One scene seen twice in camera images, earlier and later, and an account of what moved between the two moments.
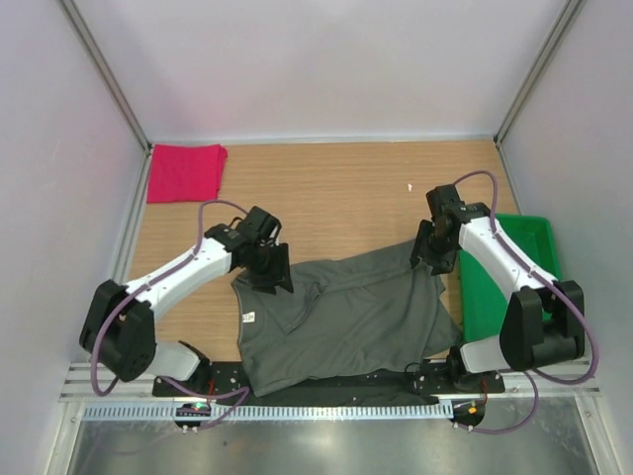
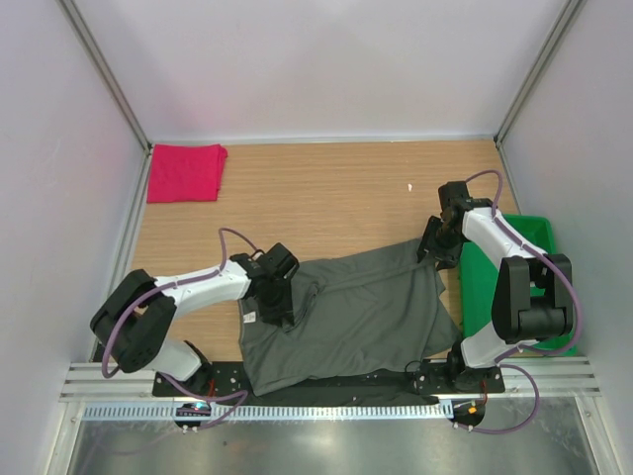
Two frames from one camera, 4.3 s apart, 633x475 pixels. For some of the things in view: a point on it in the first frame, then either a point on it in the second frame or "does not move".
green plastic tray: [483, 300] does not move
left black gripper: [279, 273] -> [274, 315]
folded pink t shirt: [185, 172] does not move
